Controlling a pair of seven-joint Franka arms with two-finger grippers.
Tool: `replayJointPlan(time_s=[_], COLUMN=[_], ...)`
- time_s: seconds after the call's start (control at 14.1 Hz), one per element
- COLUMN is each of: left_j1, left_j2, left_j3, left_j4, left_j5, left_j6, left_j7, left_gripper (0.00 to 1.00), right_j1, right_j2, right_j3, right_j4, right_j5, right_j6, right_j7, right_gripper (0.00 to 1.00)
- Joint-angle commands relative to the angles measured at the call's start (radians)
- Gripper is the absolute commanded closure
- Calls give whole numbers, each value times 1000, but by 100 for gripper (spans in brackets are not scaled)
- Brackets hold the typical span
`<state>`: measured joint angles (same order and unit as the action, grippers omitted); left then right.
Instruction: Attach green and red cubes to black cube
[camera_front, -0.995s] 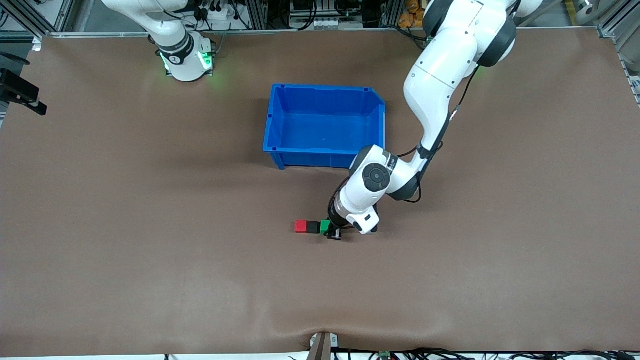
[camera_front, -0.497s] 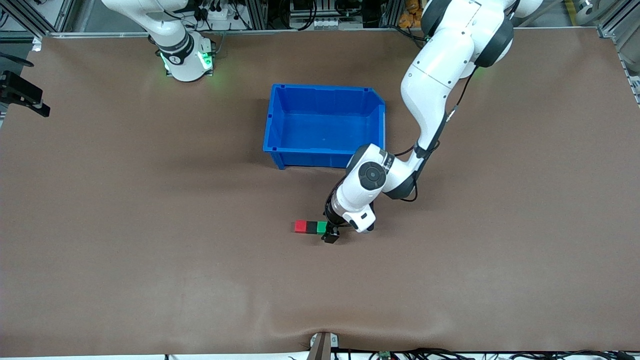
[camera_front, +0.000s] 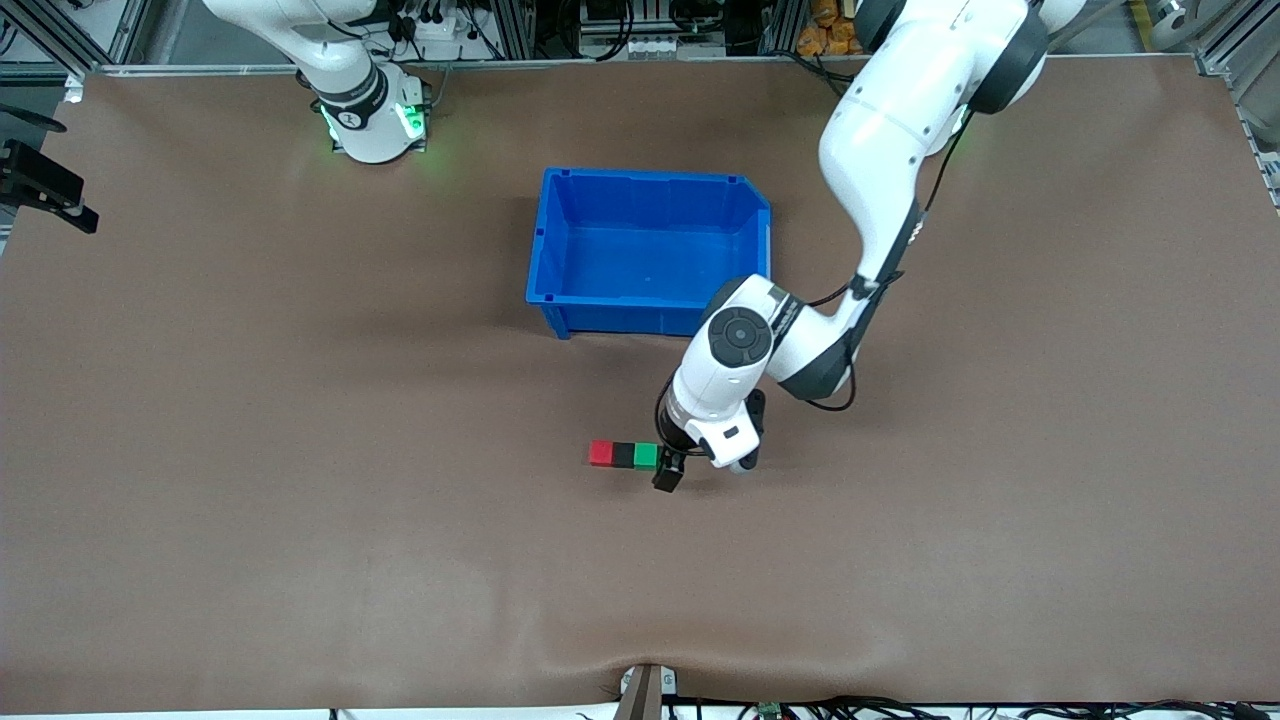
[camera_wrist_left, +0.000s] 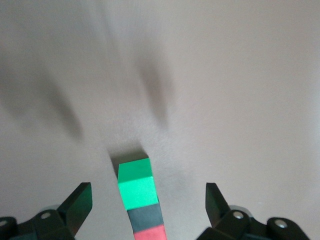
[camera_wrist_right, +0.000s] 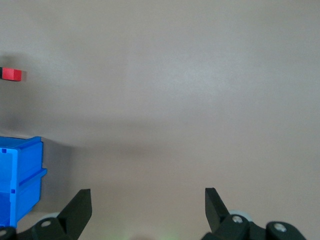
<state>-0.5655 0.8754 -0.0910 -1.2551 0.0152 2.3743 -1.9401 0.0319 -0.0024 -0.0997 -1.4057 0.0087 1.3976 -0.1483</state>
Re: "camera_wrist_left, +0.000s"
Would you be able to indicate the red cube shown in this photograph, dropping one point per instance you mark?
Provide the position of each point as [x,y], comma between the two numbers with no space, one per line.
[151,233]

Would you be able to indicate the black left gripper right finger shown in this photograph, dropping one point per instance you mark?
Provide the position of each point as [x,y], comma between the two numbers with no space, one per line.
[220,212]

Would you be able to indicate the black cube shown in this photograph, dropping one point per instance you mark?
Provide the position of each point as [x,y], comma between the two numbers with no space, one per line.
[146,217]

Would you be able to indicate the green cube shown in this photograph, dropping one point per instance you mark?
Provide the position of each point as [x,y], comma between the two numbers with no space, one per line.
[138,185]

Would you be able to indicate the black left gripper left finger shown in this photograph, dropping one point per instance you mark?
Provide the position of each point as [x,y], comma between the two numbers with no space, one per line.
[72,210]

